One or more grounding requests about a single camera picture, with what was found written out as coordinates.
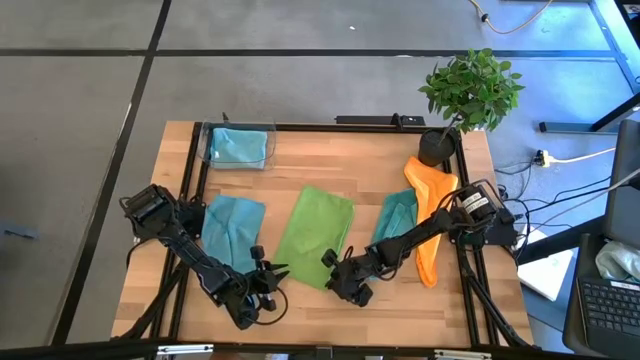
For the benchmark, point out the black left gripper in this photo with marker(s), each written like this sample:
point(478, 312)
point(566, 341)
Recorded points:
point(260, 282)

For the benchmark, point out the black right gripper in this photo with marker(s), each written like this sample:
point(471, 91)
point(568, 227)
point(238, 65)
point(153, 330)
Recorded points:
point(357, 275)

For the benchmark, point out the green microfiber towel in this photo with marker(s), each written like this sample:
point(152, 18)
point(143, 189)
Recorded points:
point(315, 235)

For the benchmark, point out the light blue microfiber towel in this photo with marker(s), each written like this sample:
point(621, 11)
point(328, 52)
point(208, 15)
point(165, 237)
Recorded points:
point(232, 230)

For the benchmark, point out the teal microfiber towel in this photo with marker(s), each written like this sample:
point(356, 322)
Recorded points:
point(397, 215)

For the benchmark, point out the orange microfiber towel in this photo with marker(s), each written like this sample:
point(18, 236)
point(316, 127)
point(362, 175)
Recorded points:
point(430, 185)

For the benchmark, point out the pale blue microfiber towel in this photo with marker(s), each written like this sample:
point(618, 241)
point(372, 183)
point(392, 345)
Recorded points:
point(237, 147)

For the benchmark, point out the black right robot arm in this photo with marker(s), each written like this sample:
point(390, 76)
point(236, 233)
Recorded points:
point(425, 232)

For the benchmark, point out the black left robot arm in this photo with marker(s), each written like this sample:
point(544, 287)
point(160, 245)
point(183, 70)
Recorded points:
point(190, 250)

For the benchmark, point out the clear plastic bin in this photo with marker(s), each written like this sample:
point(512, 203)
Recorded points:
point(204, 145)

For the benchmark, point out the black flat bar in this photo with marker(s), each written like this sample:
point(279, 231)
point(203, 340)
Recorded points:
point(370, 120)

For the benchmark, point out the white flat box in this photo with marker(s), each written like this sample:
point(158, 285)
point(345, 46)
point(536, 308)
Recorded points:
point(545, 275)

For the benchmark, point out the black crossbeam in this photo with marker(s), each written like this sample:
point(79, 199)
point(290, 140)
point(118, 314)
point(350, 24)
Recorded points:
point(75, 348)

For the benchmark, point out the green plant in black pot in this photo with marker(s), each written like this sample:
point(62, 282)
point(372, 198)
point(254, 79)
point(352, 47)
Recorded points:
point(472, 90)

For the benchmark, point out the black laptop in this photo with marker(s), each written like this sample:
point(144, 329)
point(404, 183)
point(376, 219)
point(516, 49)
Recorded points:
point(610, 305)

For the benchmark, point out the black desk leg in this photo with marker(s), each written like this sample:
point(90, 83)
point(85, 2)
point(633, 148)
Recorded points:
point(565, 127)

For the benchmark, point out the pale crumpled cloth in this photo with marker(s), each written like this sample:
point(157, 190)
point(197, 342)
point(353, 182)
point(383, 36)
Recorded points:
point(617, 260)

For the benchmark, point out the grey floor item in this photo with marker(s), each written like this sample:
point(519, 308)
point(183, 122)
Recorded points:
point(17, 231)

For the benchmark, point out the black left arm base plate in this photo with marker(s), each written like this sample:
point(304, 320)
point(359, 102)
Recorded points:
point(196, 220)

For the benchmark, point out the silver metal bracket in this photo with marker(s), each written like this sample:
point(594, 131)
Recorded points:
point(462, 355)
point(185, 349)

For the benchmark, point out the black aluminium table frame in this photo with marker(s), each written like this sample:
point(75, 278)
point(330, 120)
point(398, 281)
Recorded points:
point(320, 128)

